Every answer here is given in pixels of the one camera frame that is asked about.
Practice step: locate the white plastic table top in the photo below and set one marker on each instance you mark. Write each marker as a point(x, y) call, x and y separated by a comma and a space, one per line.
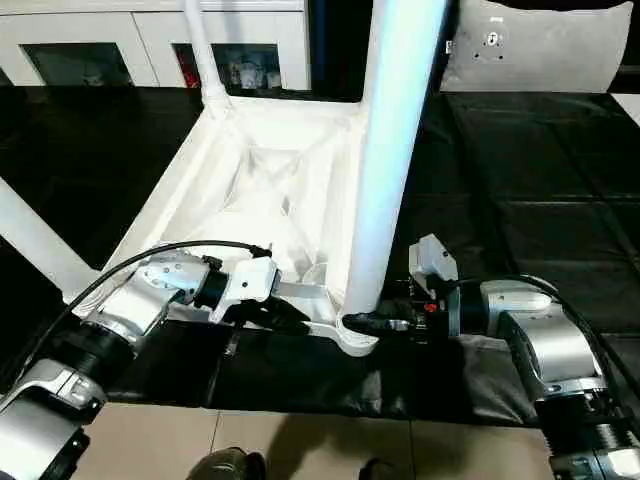
point(270, 180)

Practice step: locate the white plastic table leg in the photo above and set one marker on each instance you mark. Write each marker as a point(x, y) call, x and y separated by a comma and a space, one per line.
point(395, 140)
point(205, 50)
point(40, 240)

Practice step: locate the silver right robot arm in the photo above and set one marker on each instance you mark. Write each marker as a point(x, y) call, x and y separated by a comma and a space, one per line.
point(550, 340)

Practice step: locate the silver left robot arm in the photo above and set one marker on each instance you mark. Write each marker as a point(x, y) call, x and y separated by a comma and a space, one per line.
point(110, 320)

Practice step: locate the dark right robot foot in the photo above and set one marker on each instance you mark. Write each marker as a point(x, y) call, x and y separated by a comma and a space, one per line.
point(378, 470)

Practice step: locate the dark robot foot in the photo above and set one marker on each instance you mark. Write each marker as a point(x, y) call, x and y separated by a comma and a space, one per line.
point(228, 466)
point(378, 470)

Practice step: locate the dark left robot foot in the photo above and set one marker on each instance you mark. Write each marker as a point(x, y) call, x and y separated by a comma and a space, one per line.
point(228, 466)

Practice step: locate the black work mat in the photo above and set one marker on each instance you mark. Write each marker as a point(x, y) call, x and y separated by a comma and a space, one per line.
point(540, 180)

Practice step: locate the grey cushion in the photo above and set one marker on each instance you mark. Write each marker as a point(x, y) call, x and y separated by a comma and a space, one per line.
point(540, 50)

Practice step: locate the white flat board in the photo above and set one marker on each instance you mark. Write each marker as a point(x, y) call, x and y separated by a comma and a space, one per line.
point(630, 105)

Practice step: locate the white cabinet with glass doors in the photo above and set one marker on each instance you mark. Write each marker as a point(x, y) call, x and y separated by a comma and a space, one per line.
point(150, 40)

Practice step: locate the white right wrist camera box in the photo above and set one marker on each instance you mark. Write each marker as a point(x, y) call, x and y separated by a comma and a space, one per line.
point(435, 262)

